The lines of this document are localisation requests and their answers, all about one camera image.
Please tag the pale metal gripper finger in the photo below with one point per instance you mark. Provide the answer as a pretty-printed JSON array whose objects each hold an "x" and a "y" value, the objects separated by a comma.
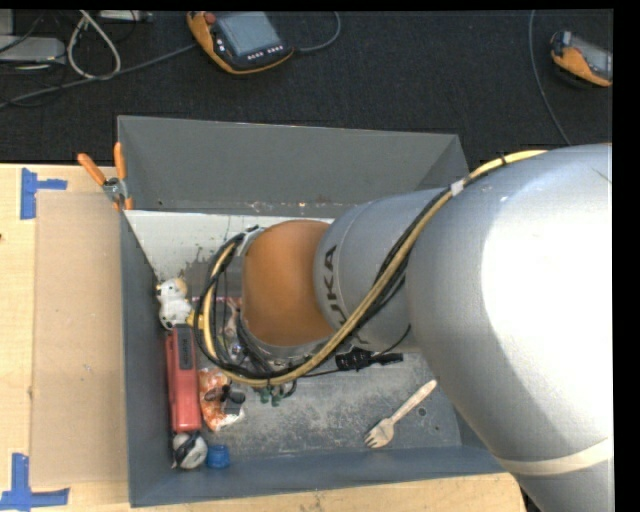
[
  {"x": 226, "y": 392},
  {"x": 213, "y": 396}
]

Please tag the red flat block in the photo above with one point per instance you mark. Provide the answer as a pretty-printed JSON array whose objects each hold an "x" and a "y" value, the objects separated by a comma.
[{"x": 184, "y": 395}]

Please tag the blue cap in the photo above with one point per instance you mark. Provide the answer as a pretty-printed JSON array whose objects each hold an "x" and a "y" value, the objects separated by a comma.
[{"x": 218, "y": 456}]

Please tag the grey and black ball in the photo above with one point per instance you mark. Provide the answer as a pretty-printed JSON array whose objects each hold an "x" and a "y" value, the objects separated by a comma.
[{"x": 190, "y": 451}]

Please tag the grey metal bin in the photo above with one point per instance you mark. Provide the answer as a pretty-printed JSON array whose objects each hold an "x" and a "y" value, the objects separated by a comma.
[{"x": 325, "y": 425}]

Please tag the white toy animal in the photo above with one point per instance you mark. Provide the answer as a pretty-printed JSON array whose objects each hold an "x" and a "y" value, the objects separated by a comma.
[{"x": 174, "y": 302}]

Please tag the brown cardboard board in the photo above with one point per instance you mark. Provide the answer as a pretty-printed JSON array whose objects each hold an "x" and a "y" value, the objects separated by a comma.
[{"x": 75, "y": 340}]

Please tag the pale wooden fork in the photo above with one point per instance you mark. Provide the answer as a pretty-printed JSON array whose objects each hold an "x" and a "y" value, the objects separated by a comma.
[{"x": 400, "y": 414}]

